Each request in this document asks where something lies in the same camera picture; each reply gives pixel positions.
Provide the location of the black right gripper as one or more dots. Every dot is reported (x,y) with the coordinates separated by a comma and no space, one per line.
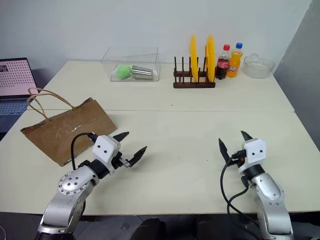
(240,158)

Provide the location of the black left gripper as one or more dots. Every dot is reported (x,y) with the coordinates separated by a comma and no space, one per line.
(120,163)

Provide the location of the brown paper bag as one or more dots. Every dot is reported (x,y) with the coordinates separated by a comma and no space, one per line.
(62,130)

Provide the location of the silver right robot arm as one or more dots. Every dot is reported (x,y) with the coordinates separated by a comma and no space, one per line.
(268,195)

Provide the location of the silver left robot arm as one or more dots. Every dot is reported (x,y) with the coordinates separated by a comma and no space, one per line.
(72,186)

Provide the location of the dark wooden plate rack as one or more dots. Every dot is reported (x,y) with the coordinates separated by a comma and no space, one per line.
(193,84)

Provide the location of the green fuzzy ball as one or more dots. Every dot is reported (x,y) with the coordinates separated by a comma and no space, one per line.
(123,72)

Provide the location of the silver metal cup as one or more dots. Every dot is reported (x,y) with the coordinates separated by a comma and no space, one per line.
(142,72)

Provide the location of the cola bottle red cap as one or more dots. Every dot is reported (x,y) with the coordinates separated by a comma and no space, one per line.
(222,66)

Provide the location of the clear glass bowl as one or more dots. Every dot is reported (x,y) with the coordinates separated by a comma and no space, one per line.
(258,67)

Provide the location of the orange soda bottle blue cap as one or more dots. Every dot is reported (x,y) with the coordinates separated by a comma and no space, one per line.
(235,63)

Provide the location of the dark rounded shape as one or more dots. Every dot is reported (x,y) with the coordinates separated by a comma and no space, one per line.
(148,230)

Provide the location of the yellow plate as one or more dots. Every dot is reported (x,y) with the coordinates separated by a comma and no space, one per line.
(210,58)
(194,60)

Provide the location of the clear plastic box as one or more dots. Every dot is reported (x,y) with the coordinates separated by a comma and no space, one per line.
(140,56)

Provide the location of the open laptop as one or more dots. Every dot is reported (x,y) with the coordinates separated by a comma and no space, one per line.
(13,80)

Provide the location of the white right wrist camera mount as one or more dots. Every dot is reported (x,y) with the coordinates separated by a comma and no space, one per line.
(255,151)

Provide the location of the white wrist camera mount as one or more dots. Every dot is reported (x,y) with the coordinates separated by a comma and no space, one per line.
(103,148)
(255,151)

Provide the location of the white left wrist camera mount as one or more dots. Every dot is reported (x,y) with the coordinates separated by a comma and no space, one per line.
(103,148)

